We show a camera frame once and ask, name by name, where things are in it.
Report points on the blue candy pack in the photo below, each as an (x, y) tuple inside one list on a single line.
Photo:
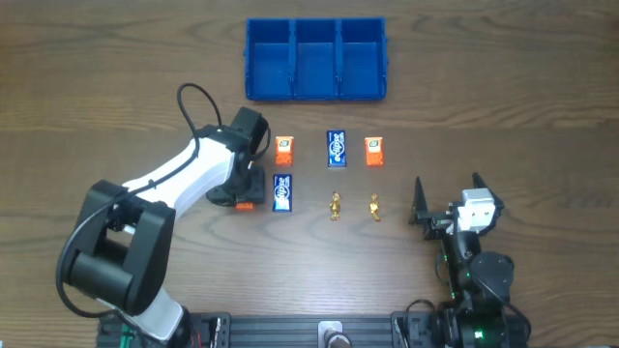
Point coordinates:
[(336, 148), (282, 193)]

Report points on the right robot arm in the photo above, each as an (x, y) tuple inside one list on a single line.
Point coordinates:
[(491, 273)]

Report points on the blue tray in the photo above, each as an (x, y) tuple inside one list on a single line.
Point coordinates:
[(314, 72)]

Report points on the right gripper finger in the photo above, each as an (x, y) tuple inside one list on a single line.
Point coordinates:
[(481, 182), (419, 205)]

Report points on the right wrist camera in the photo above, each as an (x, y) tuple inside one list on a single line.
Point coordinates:
[(476, 210)]

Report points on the mounting rail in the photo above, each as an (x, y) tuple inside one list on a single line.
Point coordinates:
[(280, 331)]

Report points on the gold candy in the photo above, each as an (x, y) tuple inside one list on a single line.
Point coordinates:
[(374, 207), (334, 206)]

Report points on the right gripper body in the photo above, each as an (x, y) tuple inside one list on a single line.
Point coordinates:
[(437, 224)]

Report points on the orange candy box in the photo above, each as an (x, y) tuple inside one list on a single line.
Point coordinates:
[(284, 153), (244, 207), (374, 154)]

